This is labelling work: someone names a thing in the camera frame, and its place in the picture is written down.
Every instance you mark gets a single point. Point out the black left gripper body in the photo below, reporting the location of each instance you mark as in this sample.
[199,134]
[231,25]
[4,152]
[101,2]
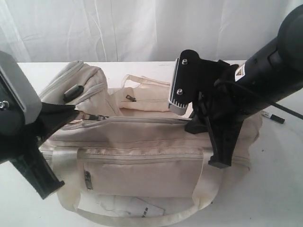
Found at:
[12,124]

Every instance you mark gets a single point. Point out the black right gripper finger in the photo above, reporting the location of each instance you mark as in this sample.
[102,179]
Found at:
[197,124]
[223,135]

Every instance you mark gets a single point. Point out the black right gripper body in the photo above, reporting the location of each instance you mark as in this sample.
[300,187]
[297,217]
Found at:
[214,96]

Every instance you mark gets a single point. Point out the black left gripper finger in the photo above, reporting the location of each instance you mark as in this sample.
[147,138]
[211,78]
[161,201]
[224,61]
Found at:
[35,169]
[53,117]

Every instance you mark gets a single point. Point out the white marker with black cap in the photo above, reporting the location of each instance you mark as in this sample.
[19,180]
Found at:
[273,117]

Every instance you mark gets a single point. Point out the cream fabric duffel bag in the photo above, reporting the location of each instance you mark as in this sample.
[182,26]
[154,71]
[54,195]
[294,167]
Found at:
[136,148]

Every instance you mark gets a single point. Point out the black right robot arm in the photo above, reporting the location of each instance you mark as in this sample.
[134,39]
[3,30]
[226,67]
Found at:
[276,70]

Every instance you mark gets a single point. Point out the white backdrop curtain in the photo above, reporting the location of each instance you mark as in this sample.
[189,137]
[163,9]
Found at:
[138,30]

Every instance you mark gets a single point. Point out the white paper hang tag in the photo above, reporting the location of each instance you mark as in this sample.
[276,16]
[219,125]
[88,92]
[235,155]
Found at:
[118,206]

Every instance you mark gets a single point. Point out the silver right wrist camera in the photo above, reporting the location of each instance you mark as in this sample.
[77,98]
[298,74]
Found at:
[184,82]

